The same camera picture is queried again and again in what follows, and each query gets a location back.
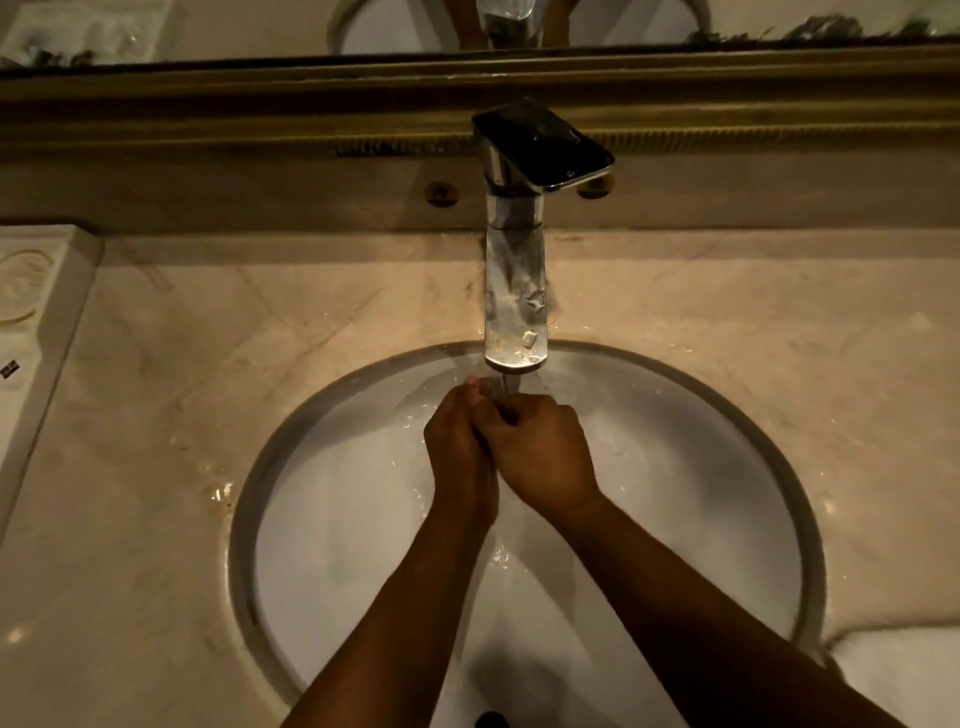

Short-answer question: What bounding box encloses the person's left forearm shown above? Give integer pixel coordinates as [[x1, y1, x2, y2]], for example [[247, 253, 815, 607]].
[[279, 504, 498, 728]]

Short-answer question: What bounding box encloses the white round sink basin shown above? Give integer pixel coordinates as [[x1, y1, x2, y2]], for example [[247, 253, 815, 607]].
[[228, 341, 828, 728]]

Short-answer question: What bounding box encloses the white towel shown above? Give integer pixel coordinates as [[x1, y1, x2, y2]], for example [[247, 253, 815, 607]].
[[823, 616, 960, 728]]

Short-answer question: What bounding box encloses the chrome sink faucet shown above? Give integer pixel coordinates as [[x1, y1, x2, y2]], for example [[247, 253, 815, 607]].
[[471, 101, 616, 374]]

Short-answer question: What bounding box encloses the person's right forearm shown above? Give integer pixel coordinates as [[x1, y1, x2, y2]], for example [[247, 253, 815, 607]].
[[546, 491, 912, 728]]

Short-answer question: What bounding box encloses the gold framed wall mirror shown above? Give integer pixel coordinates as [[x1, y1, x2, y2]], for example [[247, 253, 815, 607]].
[[0, 0, 960, 151]]

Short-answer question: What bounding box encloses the person's left hand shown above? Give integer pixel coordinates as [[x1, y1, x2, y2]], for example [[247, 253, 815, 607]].
[[423, 376, 501, 532]]

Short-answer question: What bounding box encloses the white carved tray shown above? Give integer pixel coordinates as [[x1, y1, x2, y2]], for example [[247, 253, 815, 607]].
[[0, 223, 104, 526]]

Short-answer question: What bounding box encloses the person's right hand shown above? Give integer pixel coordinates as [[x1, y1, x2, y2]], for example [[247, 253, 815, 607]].
[[471, 390, 606, 528]]

